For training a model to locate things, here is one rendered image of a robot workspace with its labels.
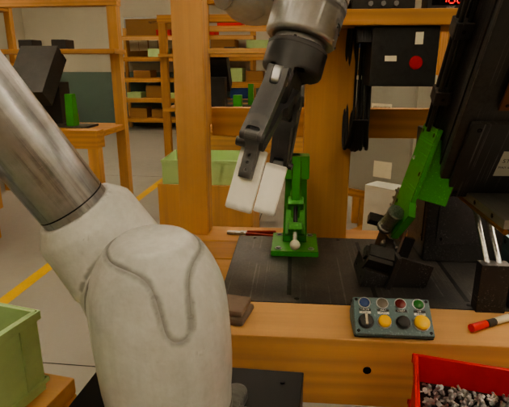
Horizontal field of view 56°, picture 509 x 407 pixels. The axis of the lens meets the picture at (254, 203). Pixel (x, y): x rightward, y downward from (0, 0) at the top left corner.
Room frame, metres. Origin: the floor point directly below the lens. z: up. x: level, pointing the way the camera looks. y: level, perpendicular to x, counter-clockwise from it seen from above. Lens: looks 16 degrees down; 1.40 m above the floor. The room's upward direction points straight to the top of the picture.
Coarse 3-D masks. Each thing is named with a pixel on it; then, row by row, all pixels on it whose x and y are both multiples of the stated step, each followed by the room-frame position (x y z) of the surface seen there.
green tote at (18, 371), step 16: (0, 304) 0.82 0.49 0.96; (0, 320) 0.82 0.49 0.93; (16, 320) 0.81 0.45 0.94; (32, 320) 0.78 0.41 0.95; (0, 336) 0.71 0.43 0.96; (16, 336) 0.75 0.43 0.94; (32, 336) 0.78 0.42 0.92; (0, 352) 0.71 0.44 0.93; (16, 352) 0.74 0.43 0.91; (32, 352) 0.78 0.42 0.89; (0, 368) 0.71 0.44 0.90; (16, 368) 0.74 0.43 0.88; (32, 368) 0.77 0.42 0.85; (0, 384) 0.70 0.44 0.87; (16, 384) 0.73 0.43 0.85; (32, 384) 0.77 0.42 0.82; (0, 400) 0.70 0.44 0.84; (16, 400) 0.73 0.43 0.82; (32, 400) 0.76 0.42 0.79
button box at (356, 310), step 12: (372, 300) 0.85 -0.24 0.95; (408, 300) 0.85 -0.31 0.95; (360, 312) 0.83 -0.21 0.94; (372, 312) 0.83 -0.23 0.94; (384, 312) 0.83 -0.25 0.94; (396, 312) 0.83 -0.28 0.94; (408, 312) 0.83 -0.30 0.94; (420, 312) 0.83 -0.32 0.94; (360, 324) 0.81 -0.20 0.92; (372, 324) 0.81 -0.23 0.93; (396, 324) 0.81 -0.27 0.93; (432, 324) 0.81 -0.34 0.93; (360, 336) 0.81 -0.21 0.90; (372, 336) 0.80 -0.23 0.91; (384, 336) 0.80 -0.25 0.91; (396, 336) 0.79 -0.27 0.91; (408, 336) 0.79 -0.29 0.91; (420, 336) 0.79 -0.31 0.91; (432, 336) 0.79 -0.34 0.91
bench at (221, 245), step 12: (216, 228) 1.50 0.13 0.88; (228, 228) 1.50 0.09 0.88; (240, 228) 1.50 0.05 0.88; (252, 228) 1.50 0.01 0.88; (264, 228) 1.50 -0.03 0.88; (276, 228) 1.50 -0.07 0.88; (204, 240) 1.39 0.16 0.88; (216, 240) 1.39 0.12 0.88; (228, 240) 1.39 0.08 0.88; (216, 252) 1.29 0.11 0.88; (228, 252) 1.29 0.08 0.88; (228, 264) 1.20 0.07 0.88
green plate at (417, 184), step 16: (432, 128) 1.05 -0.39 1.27; (432, 144) 1.01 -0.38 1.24; (416, 160) 1.08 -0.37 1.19; (432, 160) 1.02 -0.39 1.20; (416, 176) 1.04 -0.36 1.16; (432, 176) 1.02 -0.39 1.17; (400, 192) 1.11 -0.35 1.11; (416, 192) 1.01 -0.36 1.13; (432, 192) 1.02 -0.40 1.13; (448, 192) 1.02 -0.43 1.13
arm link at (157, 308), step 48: (144, 240) 0.50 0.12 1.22; (192, 240) 0.50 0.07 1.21; (96, 288) 0.46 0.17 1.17; (144, 288) 0.44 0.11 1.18; (192, 288) 0.46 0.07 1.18; (96, 336) 0.45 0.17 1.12; (144, 336) 0.43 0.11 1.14; (192, 336) 0.44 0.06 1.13; (144, 384) 0.42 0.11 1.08; (192, 384) 0.43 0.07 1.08
